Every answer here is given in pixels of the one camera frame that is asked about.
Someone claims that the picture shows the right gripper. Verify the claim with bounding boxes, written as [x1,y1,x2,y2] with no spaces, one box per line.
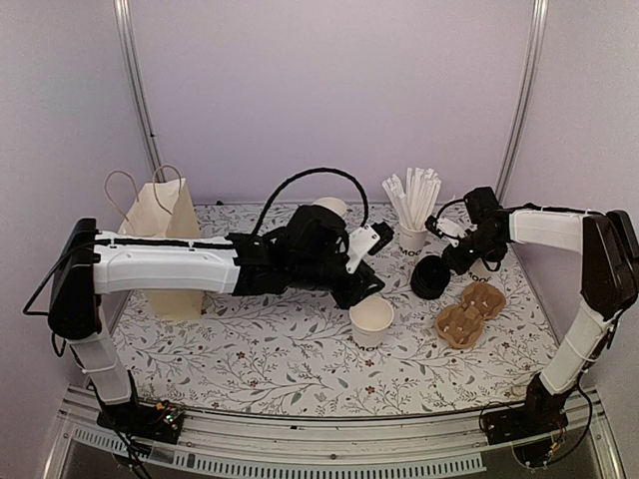
[439,229,503,275]

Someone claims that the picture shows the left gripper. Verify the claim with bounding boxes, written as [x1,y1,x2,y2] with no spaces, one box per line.
[289,253,386,311]

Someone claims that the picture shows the white paper cup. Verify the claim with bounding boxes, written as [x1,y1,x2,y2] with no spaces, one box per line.
[466,259,495,282]
[348,295,394,350]

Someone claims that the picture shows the stack of black lids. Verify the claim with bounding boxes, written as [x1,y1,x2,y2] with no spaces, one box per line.
[410,254,451,300]

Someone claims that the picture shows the stack of white paper cups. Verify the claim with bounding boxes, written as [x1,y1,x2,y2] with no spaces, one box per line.
[313,197,347,219]

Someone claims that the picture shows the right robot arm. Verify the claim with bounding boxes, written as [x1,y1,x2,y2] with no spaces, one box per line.
[431,187,638,435]

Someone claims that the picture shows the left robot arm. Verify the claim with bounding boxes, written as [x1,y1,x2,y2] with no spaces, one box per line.
[23,205,393,433]

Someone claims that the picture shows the white cup holding straws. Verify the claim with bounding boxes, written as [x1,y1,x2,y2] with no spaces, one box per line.
[398,223,428,257]

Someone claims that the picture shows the bundle of wrapped white straws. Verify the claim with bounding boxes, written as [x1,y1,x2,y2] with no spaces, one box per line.
[381,167,442,231]

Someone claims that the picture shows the brown cardboard cup carrier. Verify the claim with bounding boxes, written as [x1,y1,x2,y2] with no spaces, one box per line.
[434,281,506,349]

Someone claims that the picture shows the floral table mat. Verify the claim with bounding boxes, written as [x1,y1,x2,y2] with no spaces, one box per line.
[102,201,565,418]

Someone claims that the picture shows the kraft paper bag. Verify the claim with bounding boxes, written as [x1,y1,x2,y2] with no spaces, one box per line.
[103,165,204,321]

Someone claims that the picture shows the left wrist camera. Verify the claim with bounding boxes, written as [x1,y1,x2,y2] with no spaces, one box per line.
[345,222,394,274]

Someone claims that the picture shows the right aluminium frame post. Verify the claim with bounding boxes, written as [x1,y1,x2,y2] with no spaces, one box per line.
[496,0,549,201]

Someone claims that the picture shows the aluminium frame post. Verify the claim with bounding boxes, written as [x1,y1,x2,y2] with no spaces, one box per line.
[496,0,549,201]
[113,0,162,171]

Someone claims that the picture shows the aluminium front rail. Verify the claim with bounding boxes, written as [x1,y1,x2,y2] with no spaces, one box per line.
[43,387,627,478]

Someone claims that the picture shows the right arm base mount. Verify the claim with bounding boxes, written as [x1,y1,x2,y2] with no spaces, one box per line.
[478,391,571,468]

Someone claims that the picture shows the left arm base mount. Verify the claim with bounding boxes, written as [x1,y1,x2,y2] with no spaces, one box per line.
[97,400,184,445]

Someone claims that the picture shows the left aluminium frame post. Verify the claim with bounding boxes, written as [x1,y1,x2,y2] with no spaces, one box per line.
[113,0,162,171]

